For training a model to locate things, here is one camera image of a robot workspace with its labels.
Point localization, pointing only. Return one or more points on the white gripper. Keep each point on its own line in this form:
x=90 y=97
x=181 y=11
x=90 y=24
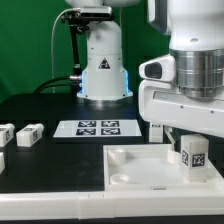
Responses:
x=163 y=104

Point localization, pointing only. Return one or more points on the white square tabletop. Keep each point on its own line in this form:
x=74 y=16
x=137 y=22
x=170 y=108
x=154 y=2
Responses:
x=150 y=167

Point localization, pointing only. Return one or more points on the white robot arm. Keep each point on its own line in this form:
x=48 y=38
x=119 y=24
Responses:
x=183 y=72

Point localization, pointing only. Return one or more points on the white AprilTag base sheet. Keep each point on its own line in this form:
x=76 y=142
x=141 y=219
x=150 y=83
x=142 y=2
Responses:
x=97 y=128

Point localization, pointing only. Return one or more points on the white L-shaped obstacle fence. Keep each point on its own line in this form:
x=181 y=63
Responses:
x=93 y=205

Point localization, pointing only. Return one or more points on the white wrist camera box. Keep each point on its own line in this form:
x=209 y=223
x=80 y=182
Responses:
x=158 y=69

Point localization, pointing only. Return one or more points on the black camera on stand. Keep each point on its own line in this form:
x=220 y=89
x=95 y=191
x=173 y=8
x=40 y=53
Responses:
x=79 y=20

